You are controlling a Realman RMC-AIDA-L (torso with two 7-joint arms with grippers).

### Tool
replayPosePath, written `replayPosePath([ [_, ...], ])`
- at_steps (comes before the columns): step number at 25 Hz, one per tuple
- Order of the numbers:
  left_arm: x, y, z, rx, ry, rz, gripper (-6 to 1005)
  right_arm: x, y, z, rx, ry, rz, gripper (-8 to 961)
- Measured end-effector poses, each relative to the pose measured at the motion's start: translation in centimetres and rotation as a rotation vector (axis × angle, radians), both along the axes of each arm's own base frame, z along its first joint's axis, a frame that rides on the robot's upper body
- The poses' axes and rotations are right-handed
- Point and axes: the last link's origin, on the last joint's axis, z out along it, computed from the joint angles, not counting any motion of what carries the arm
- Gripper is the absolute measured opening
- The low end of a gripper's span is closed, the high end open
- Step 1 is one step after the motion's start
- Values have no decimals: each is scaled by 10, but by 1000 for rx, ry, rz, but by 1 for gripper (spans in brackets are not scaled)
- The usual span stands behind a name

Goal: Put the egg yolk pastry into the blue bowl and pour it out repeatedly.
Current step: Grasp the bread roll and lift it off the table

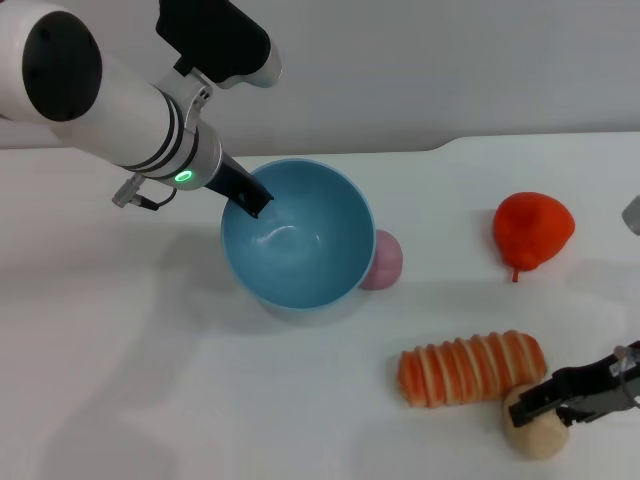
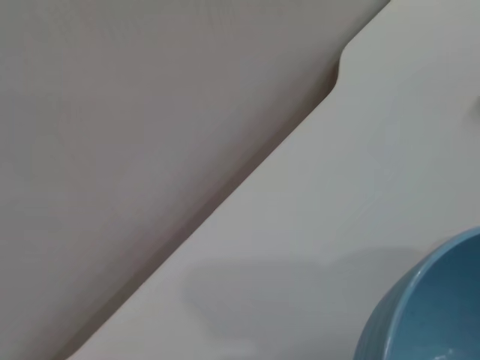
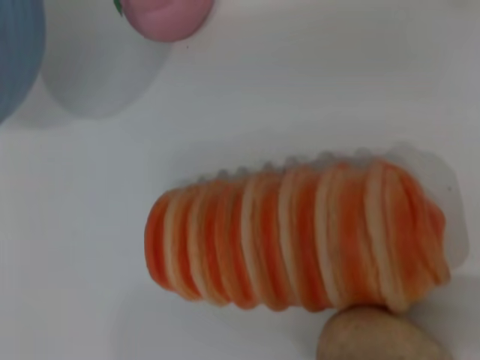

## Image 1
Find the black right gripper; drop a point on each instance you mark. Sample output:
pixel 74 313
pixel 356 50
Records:
pixel 630 365

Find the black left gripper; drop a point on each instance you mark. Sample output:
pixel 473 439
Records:
pixel 230 182

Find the beige egg yolk pastry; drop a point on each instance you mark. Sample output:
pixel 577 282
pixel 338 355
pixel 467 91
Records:
pixel 540 437

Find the blue bowl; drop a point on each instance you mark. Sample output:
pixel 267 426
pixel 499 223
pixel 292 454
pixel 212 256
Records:
pixel 300 245

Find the orange striped bread loaf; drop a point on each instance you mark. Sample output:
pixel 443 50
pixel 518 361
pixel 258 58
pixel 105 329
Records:
pixel 470 370

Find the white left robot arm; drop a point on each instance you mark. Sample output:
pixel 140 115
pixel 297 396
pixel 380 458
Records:
pixel 110 110

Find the pink round fruit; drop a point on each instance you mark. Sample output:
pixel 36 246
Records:
pixel 386 262

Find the red pear toy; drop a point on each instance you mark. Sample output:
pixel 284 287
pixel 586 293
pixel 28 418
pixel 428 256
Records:
pixel 532 230

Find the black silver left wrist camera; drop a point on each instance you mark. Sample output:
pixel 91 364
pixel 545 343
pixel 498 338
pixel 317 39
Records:
pixel 220 45

